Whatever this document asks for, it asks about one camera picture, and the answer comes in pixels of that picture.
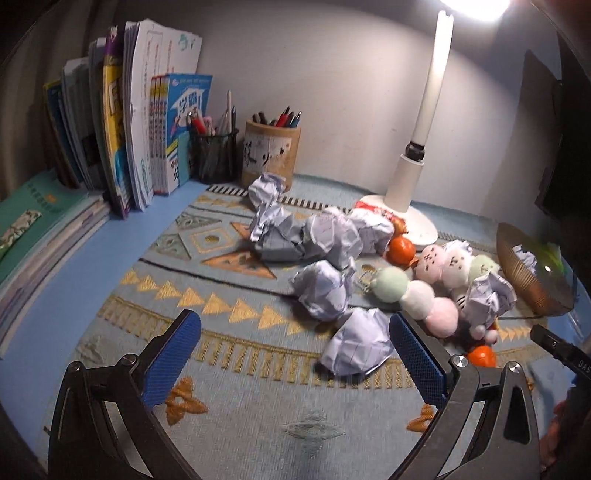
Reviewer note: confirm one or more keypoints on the bunch of dark pens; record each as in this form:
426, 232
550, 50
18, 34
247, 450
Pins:
277, 119

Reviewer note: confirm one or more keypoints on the person's right hand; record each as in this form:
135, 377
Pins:
556, 429

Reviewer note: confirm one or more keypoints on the orange tangerine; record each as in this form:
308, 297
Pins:
481, 356
400, 249

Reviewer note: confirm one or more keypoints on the green white pink plush skewer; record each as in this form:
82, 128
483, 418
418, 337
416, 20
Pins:
415, 297

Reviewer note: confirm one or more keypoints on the black mesh pen holder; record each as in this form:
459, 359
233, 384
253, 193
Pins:
214, 159

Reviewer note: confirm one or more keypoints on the wooden pen holder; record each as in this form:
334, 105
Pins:
270, 152

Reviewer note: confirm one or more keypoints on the teal notebook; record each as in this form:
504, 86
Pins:
183, 157

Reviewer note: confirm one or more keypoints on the bunch of pens and pencils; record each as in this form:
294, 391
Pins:
210, 121

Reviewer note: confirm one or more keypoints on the blue workbook set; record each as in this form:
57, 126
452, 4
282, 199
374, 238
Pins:
178, 110

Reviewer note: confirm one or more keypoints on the red snack packet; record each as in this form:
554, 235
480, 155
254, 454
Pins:
385, 213

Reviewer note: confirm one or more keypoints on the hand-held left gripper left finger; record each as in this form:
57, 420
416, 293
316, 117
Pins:
168, 360

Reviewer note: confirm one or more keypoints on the black monitor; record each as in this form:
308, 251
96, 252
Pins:
572, 138

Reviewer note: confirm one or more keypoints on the white desk lamp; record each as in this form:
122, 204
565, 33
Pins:
415, 184

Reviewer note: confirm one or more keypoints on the patterned woven mat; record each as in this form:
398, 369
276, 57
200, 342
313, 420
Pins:
258, 415

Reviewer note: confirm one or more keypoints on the gold ribbed bowl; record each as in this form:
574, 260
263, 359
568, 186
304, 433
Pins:
519, 281

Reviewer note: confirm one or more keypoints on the row of upright books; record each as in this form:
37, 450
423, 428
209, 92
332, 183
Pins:
99, 129

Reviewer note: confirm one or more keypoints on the stack of green books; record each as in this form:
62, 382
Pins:
32, 221

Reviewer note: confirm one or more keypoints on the small striped plush toy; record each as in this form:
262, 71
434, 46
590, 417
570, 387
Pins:
461, 300

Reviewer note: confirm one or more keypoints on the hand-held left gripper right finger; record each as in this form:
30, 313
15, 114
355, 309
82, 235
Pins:
418, 360

